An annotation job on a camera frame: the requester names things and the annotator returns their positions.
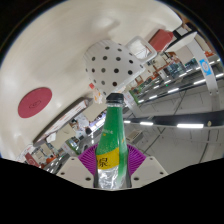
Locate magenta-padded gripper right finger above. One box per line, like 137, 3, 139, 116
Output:
126, 143, 169, 188

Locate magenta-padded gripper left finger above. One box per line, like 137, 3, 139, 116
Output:
56, 143, 99, 188

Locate green drink bottle yellow label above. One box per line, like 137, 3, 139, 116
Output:
94, 93, 130, 190

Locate ceiling air conditioner unit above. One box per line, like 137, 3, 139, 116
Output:
125, 129, 143, 144

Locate ceiling tube lights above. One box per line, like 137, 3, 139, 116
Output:
123, 58, 224, 129

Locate white black-dotted mug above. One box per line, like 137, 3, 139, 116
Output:
82, 35, 158, 98

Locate blue square sign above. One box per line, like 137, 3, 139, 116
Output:
199, 58, 213, 77

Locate white cafeteria table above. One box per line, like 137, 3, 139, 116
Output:
164, 31, 198, 54

